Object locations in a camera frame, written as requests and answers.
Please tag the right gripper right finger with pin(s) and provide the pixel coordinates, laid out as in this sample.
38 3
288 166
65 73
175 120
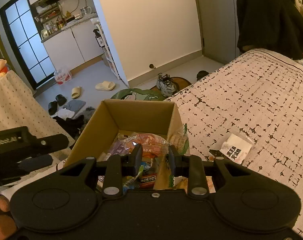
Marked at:
192 168

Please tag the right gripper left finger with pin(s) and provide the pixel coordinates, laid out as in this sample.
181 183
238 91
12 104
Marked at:
119 166

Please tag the orange clear snack packet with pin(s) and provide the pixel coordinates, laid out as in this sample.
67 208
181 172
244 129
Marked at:
153 146

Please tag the black white snack bag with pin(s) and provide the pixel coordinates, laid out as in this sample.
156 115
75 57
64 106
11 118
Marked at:
235 147

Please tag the green candy packet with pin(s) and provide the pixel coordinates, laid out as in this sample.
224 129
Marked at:
130 181

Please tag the purple white long box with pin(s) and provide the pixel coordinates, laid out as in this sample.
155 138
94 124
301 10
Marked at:
117 148

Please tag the green striped burger snack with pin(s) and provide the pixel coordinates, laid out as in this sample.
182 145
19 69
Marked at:
180 140

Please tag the red candy bar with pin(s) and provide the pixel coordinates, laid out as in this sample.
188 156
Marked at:
147 181

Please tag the person's left hand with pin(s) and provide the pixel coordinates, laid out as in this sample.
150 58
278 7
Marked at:
7 224

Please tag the dotted white tablecloth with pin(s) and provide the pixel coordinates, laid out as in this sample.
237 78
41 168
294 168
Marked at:
19 108

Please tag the cardboard box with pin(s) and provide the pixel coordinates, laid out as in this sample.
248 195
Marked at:
115 117

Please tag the green cartoon floor mat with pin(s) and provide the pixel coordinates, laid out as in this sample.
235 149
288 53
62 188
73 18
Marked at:
133 94

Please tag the beige slipper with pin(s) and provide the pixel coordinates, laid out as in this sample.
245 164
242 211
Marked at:
105 86
76 92

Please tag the grey sneakers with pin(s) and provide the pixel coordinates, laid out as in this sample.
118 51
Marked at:
166 85

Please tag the cartoon boy doll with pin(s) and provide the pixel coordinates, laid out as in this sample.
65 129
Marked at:
3 68

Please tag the red white plastic bag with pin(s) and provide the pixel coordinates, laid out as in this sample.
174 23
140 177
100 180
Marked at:
62 76

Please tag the patterned white bed sheet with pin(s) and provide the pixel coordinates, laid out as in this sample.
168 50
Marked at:
258 95

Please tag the glass panel door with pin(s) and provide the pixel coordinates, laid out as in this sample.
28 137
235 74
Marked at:
25 41

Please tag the white kitchen cabinet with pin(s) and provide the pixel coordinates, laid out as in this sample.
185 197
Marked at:
73 46

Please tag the grey door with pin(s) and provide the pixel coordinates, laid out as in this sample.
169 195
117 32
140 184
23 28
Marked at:
219 29

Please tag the black coat pile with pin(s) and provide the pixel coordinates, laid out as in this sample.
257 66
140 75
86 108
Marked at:
275 25

